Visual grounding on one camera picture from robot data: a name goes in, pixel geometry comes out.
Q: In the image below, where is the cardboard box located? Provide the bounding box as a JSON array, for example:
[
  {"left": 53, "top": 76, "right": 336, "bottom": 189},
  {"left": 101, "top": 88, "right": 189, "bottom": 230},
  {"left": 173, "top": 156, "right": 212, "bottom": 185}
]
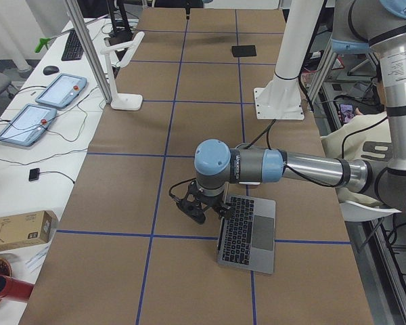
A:
[{"left": 0, "top": 211, "right": 58, "bottom": 252}]

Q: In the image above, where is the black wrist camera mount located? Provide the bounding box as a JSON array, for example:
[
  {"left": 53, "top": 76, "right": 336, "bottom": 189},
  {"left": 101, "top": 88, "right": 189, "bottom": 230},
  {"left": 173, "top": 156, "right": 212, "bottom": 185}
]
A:
[{"left": 176, "top": 180, "right": 206, "bottom": 225}]

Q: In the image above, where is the white desk lamp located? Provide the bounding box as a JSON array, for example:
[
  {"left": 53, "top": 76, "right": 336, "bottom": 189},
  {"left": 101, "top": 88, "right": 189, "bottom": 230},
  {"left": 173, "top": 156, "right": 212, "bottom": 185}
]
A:
[{"left": 100, "top": 31, "right": 145, "bottom": 111}]

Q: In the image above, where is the black computer mouse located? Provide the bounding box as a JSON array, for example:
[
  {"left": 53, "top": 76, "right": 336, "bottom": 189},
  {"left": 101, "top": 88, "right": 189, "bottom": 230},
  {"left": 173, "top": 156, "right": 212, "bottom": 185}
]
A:
[{"left": 43, "top": 65, "right": 60, "bottom": 76}]

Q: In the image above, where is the smartphone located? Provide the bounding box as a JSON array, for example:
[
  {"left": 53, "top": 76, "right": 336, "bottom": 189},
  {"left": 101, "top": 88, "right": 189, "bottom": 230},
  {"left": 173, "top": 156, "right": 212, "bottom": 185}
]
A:
[{"left": 339, "top": 104, "right": 355, "bottom": 125}]

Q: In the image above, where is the teach pendant tablet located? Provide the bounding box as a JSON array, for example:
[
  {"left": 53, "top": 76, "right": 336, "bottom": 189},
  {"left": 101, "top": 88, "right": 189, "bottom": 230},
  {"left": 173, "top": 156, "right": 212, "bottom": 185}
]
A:
[
  {"left": 0, "top": 104, "right": 58, "bottom": 147},
  {"left": 35, "top": 73, "right": 87, "bottom": 109}
]

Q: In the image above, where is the black mouse pad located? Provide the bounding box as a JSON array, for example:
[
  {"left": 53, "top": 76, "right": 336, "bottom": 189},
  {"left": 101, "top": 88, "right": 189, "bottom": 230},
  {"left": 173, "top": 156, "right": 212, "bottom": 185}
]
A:
[{"left": 231, "top": 45, "right": 256, "bottom": 58}]

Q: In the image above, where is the small black device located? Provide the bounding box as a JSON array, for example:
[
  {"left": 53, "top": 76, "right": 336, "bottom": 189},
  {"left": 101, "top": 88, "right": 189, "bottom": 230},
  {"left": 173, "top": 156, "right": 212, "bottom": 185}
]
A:
[{"left": 28, "top": 168, "right": 41, "bottom": 181}]

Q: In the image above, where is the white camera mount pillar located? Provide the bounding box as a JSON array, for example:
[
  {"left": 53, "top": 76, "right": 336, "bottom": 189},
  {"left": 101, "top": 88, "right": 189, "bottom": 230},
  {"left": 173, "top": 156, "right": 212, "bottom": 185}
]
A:
[{"left": 254, "top": 0, "right": 325, "bottom": 121}]

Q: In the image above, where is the far teach pendant tablet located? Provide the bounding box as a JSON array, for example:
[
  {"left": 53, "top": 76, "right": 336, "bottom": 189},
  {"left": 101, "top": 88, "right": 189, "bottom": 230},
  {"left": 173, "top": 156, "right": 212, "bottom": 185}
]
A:
[{"left": 35, "top": 73, "right": 87, "bottom": 109}]

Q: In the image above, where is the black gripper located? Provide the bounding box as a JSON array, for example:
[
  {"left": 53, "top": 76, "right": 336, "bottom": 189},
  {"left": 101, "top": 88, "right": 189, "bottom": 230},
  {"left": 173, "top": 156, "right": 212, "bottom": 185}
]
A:
[{"left": 203, "top": 193, "right": 232, "bottom": 220}]

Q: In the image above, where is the near teach pendant tablet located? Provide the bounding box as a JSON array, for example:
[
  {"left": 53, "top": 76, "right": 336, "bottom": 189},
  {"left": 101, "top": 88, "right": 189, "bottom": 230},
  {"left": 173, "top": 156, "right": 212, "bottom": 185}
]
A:
[{"left": 0, "top": 104, "right": 58, "bottom": 147}]

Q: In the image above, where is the aluminium frame post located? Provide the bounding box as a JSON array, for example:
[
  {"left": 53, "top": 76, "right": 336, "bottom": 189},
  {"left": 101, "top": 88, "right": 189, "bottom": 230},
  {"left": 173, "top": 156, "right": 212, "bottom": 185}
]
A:
[{"left": 64, "top": 0, "right": 112, "bottom": 104}]

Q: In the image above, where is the person in cream sweater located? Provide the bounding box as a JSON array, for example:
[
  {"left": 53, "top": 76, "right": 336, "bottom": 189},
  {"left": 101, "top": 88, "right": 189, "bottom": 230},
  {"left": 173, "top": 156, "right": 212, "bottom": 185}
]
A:
[{"left": 320, "top": 76, "right": 397, "bottom": 208}]

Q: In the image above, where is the black keyboard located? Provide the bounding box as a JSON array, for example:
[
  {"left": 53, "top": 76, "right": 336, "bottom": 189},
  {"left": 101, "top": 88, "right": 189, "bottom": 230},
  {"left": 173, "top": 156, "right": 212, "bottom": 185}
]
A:
[{"left": 61, "top": 30, "right": 84, "bottom": 61}]

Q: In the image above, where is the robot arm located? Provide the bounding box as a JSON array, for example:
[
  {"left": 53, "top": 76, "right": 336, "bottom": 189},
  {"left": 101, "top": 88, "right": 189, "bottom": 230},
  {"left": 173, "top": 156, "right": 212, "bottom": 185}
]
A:
[{"left": 191, "top": 1, "right": 406, "bottom": 213}]

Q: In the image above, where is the green handled tool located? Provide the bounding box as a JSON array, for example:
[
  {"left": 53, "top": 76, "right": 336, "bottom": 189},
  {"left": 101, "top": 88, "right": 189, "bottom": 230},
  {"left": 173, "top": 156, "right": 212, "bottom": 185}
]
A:
[{"left": 35, "top": 38, "right": 51, "bottom": 53}]

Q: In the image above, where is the grey laptop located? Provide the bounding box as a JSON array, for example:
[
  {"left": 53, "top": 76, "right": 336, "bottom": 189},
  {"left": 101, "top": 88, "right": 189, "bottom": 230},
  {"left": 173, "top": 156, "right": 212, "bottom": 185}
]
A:
[{"left": 217, "top": 194, "right": 276, "bottom": 274}]

